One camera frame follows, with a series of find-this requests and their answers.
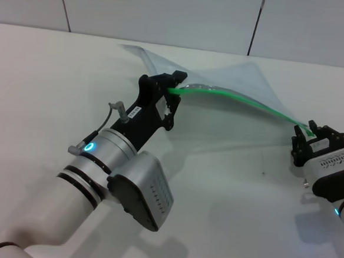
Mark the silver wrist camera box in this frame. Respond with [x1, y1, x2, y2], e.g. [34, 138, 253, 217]
[103, 148, 178, 233]
[300, 140, 344, 204]

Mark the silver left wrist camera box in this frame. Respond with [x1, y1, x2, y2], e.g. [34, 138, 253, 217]
[103, 148, 178, 233]

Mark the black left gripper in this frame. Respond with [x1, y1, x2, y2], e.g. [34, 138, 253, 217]
[108, 67, 189, 157]

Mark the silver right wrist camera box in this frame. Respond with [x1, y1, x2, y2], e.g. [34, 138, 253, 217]
[300, 140, 344, 204]

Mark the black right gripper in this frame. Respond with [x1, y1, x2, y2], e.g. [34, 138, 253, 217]
[289, 119, 344, 171]

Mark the clear green-zip document bag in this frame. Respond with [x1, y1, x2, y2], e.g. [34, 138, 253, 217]
[113, 44, 322, 138]

